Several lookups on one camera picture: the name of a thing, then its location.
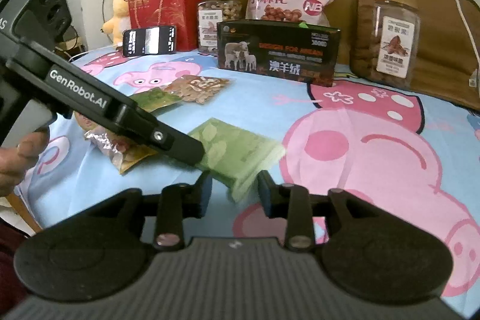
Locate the yellow duck plush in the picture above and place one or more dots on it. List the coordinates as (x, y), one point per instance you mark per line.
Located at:
(119, 23)

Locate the black wool product box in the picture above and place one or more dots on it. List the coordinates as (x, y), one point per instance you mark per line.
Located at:
(296, 51)

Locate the red gift box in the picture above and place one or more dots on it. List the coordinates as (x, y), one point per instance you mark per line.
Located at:
(182, 14)

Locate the brown peanut snack packet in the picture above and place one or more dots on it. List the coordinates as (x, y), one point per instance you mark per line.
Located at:
(198, 89)

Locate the cashew jar gold lid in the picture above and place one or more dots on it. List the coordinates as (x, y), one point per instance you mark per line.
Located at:
(210, 13)

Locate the pig cartoon bedsheet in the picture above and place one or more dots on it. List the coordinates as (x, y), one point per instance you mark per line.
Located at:
(413, 155)

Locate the person's left hand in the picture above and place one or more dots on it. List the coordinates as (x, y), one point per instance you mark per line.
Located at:
(16, 161)

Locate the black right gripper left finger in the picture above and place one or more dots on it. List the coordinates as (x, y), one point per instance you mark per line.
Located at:
(177, 203)

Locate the small green snack packet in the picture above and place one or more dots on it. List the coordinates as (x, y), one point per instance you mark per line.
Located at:
(155, 99)

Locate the red orange snack packet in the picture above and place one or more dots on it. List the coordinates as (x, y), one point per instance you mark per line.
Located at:
(123, 153)

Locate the black phone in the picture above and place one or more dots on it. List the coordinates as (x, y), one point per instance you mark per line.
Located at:
(149, 41)

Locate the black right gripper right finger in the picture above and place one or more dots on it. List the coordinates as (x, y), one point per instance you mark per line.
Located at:
(291, 202)

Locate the brown cushion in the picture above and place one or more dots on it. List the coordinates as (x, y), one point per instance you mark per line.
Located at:
(445, 62)

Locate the nut jar brown label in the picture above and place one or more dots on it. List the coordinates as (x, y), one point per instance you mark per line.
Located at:
(394, 42)

